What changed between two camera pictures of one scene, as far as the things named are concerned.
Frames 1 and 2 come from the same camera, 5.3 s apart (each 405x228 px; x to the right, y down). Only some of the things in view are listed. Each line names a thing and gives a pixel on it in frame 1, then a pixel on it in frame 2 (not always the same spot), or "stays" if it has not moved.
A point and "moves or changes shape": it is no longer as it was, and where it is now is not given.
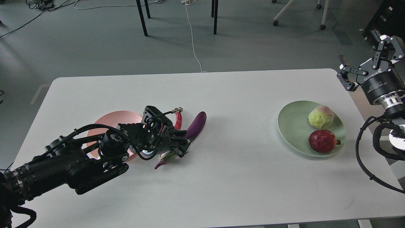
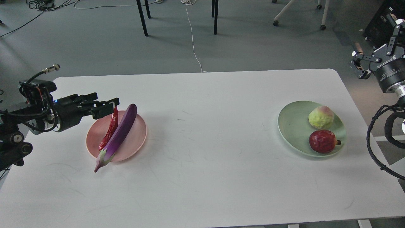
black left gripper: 168,139 to 70,111
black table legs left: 141,15 stays
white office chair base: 322,27 stays
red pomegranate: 323,141 stays
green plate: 293,123 stays
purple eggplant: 196,125 moves or changes shape
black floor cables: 43,5 stays
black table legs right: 214,7 stays
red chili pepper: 178,124 to 114,123
